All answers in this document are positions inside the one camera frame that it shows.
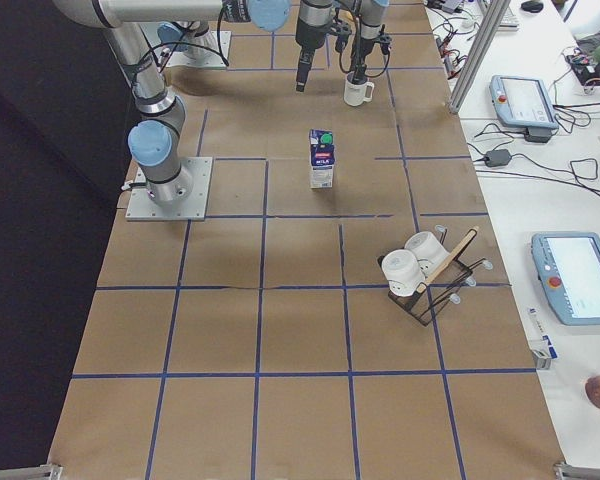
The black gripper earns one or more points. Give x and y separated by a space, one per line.
311 29
366 30

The white ceramic mug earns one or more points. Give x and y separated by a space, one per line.
357 92

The blue white milk carton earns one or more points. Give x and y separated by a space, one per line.
322 158

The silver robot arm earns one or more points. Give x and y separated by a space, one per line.
222 129
271 16

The white cup on rack rear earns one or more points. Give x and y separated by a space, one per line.
428 250

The white cup on rack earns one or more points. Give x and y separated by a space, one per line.
428 250
402 272

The white cup on rack front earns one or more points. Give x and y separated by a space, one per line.
402 272

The far blue teach pendant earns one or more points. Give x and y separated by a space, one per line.
522 102

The blue teach pendant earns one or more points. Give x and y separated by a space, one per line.
568 268
522 102

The black power adapter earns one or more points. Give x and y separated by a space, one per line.
497 158

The near blue teach pendant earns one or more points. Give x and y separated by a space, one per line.
568 268

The small white blue box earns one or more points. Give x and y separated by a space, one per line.
541 346

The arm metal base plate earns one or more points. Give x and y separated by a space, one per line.
204 50
184 198

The aluminium frame post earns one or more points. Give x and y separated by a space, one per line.
486 32

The black wire cup rack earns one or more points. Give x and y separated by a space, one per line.
442 285

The right corner aluminium bracket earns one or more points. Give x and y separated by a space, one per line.
564 471

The corner aluminium bracket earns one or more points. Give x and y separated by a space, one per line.
564 471
42 472

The left corner aluminium bracket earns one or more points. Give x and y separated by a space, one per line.
42 472

